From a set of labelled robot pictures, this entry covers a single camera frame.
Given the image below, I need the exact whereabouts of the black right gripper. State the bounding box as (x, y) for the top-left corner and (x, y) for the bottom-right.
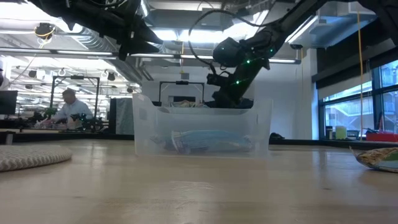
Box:
(205, 73), (253, 109)

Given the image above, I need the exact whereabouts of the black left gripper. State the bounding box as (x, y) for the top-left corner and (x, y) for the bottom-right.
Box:
(115, 0), (164, 62)

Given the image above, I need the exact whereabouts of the green-printed Chewy granola bar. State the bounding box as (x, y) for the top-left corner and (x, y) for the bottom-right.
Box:
(349, 146), (398, 174)

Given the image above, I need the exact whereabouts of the clear plastic bin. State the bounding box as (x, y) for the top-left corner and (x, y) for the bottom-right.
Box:
(132, 93), (274, 158)

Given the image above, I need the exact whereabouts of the black cabinet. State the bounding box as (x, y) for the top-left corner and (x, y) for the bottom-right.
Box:
(108, 97), (135, 135)

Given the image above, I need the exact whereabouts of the person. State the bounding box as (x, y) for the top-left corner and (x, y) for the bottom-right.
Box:
(51, 88), (94, 130)

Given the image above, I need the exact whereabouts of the yellow-green container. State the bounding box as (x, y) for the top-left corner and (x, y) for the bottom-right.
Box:
(335, 126), (348, 140)

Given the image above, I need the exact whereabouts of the black computer monitor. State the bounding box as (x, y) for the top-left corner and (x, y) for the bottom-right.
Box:
(0, 90), (19, 115)

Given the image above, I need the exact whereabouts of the red box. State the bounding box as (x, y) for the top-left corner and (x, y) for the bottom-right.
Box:
(366, 132), (398, 143)

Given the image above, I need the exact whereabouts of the white knitted mat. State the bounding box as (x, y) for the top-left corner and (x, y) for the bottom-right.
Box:
(0, 144), (74, 172)

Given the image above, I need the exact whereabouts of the black metal frame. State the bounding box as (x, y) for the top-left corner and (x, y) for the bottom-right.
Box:
(49, 75), (100, 123)
(159, 80), (205, 103)

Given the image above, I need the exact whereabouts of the coiled yellow cable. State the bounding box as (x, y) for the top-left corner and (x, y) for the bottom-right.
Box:
(34, 22), (57, 41)

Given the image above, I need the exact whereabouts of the yellow hanging cord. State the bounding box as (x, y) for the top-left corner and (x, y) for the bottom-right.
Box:
(356, 12), (364, 141)

